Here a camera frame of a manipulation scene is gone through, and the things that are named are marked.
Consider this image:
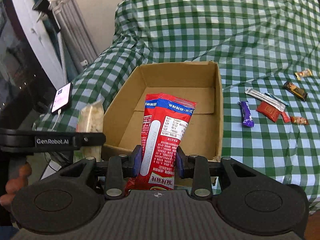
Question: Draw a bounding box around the peanut bar clear packet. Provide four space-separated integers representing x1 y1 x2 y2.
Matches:
73 100 104 163

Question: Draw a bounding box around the large red snack packet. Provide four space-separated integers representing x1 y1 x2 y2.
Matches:
125 93 196 193

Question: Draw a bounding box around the purple candy bar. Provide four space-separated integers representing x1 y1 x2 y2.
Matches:
238 101 254 128

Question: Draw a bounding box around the red square packet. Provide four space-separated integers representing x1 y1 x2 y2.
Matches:
256 101 280 122

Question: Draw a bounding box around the silver stick packet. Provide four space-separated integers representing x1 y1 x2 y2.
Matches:
245 88 285 112

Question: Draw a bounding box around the small red packet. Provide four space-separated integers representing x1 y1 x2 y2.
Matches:
281 111 291 123

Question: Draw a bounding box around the orange candy wrapper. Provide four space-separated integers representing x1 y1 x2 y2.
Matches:
290 116 309 125

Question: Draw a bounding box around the dark brown snack bar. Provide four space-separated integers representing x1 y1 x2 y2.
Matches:
283 81 308 101

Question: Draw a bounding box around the yellow candy bar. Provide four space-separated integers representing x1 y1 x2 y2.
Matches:
295 68 313 81

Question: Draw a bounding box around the light blue stick packet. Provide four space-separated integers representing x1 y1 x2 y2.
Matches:
265 93 290 107

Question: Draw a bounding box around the person's left hand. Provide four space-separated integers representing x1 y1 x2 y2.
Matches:
0 162 32 212

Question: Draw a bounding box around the smartphone with lit screen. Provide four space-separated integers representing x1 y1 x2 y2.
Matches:
51 82 73 114

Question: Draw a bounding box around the cardboard box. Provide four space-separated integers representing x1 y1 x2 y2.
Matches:
101 61 223 161

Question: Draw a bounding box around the grey curtain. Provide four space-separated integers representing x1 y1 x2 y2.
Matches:
49 0 98 73

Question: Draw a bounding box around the braided holder gooseneck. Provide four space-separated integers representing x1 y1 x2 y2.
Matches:
57 32 68 85

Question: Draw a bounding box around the black phone holder clamp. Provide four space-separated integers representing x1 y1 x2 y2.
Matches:
32 0 61 34

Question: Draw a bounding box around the green checkered cloth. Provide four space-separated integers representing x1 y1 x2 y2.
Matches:
33 0 320 214

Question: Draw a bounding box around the white charging cable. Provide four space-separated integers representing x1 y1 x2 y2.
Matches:
47 109 62 132

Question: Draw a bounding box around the white window frame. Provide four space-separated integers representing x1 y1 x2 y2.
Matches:
12 0 64 89

